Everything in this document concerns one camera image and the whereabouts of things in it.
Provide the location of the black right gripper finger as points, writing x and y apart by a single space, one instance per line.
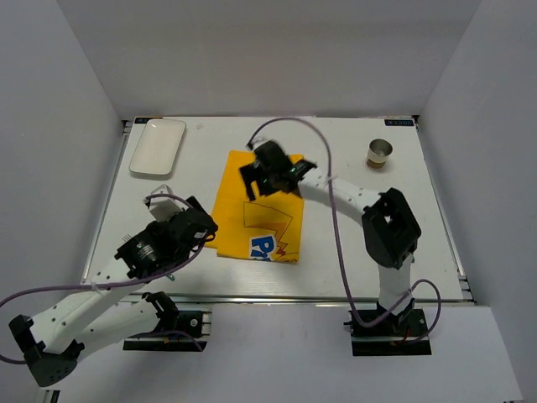
250 177
268 190

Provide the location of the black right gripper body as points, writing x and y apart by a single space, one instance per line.
265 178

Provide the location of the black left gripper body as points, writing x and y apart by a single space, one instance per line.
158 227

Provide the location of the yellow Pikachu cloth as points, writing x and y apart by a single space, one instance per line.
267 229

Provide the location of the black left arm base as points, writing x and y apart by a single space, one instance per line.
178 329

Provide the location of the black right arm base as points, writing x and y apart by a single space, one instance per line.
385 340

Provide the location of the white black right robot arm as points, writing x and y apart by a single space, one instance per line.
390 230

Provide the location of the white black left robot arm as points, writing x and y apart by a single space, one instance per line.
54 341

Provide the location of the white rectangular plate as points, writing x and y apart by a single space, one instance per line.
157 149

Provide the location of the metal cup with paper sleeve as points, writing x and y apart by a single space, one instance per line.
378 153

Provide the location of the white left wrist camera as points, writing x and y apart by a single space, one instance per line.
162 208

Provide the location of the aluminium table frame rail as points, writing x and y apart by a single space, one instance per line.
330 251

